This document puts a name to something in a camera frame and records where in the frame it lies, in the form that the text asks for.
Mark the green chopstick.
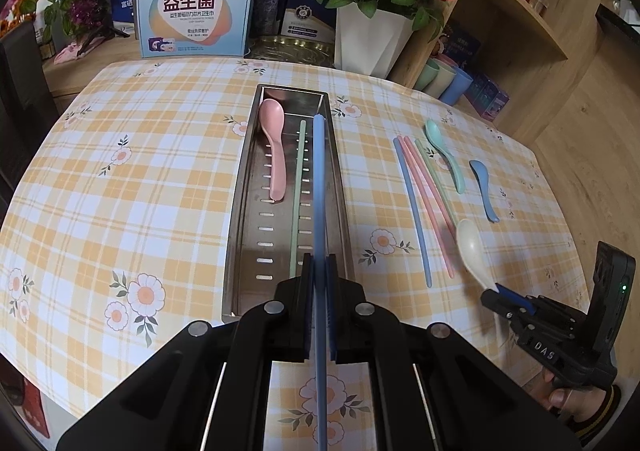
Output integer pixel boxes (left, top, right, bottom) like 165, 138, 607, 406
288, 119, 307, 278
414, 139, 457, 237

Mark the beige cup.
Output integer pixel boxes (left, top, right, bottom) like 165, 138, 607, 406
424, 60, 457, 99

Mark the pink spoon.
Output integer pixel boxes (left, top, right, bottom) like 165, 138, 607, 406
258, 99, 286, 202

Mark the pink chopstick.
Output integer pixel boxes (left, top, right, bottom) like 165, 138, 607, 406
398, 137, 456, 279
403, 136, 456, 274

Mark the gold rimmed glass dish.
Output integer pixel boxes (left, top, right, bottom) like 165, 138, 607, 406
246, 36, 334, 67

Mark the steel utensil tray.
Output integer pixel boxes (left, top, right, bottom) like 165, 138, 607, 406
221, 84, 354, 322

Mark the white folded vase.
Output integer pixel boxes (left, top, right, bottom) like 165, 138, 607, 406
334, 3, 412, 79

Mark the purple small box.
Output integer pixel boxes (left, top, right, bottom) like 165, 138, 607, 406
465, 74, 510, 122

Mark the light blue probiotics box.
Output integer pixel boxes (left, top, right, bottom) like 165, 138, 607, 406
136, 0, 253, 59

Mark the pink cup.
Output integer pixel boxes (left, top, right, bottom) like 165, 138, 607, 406
436, 54, 458, 67

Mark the white spoon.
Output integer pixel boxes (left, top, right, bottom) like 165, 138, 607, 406
456, 219, 498, 292

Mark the blue cup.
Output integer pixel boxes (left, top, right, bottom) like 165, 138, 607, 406
439, 67, 473, 105

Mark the yellow plaid tablecloth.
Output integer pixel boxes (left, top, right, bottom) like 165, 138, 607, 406
1, 58, 589, 449

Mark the blue spoon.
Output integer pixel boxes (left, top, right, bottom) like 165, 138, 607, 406
470, 159, 500, 223

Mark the teal spoon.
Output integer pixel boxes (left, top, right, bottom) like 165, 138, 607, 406
425, 119, 466, 194

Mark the blue chopstick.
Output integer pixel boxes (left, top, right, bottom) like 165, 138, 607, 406
312, 114, 328, 451
393, 137, 433, 289

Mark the right hand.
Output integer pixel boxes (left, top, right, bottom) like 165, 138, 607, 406
539, 369, 606, 423

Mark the green cup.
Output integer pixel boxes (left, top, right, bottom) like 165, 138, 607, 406
413, 59, 439, 91

